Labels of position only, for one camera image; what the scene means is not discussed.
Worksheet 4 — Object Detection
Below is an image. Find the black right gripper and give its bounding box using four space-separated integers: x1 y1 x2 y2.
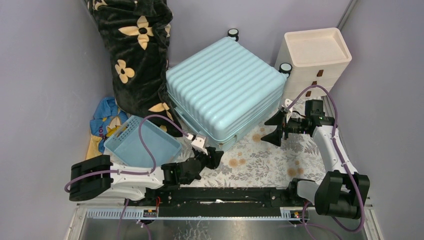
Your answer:
260 109 309 147

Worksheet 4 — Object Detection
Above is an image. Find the light blue ribbed suitcase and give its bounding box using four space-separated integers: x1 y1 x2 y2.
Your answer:
166 28 291 151

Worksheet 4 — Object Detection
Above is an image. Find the black floral plush blanket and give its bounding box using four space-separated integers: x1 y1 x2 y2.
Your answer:
86 0 182 138

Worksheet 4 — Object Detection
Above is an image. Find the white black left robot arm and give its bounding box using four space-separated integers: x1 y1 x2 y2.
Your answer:
64 147 224 206

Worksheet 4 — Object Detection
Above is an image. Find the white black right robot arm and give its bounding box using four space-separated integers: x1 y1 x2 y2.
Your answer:
261 99 370 220

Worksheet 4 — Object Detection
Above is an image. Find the floral patterned floor mat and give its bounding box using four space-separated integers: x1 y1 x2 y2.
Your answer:
96 96 327 188

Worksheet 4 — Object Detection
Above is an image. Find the light blue perforated plastic basket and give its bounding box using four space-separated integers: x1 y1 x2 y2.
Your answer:
104 116 182 169

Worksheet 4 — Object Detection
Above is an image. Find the white three-drawer storage cabinet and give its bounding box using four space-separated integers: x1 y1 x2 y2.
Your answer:
274 27 352 100

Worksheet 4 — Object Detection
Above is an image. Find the blue yellow cloth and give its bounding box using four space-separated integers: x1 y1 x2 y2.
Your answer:
85 96 129 160

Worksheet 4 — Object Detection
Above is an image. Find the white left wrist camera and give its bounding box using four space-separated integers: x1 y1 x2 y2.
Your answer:
186 133 209 155

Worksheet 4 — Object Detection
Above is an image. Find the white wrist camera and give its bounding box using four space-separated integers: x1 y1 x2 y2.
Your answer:
281 98 294 113
186 133 209 155

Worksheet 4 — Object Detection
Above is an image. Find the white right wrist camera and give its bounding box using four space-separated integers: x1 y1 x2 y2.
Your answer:
281 98 294 113

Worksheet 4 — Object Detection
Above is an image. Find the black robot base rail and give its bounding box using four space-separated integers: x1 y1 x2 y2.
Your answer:
129 178 318 220

